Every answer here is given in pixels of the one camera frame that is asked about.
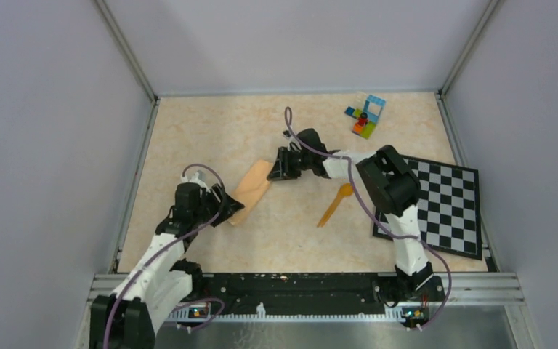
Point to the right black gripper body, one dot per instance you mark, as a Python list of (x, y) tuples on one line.
[(298, 161)]

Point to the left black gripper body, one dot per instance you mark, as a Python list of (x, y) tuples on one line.
[(205, 210)]

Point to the peach cloth napkin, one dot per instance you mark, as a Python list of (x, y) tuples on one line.
[(251, 189)]

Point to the orange plastic spoon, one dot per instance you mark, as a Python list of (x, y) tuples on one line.
[(344, 191)]

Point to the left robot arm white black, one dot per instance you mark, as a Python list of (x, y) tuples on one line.
[(131, 315)]

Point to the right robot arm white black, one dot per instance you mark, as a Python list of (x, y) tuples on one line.
[(389, 182)]

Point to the colourful toy brick model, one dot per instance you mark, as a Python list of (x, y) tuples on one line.
[(366, 114)]

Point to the black white checkerboard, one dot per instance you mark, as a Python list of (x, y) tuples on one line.
[(449, 207)]

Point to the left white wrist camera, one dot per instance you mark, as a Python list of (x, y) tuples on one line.
[(196, 178)]

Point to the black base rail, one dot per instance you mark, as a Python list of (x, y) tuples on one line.
[(293, 294)]

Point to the aluminium frame profile front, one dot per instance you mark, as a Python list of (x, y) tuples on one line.
[(461, 289)]

